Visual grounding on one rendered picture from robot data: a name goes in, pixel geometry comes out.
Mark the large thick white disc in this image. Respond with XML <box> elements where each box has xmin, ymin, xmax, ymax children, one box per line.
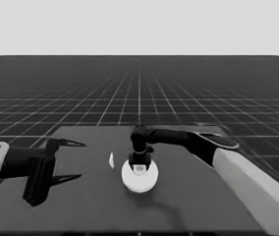
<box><xmin>121</xmin><ymin>157</ymin><xmax>159</xmax><ymax>194</ymax></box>

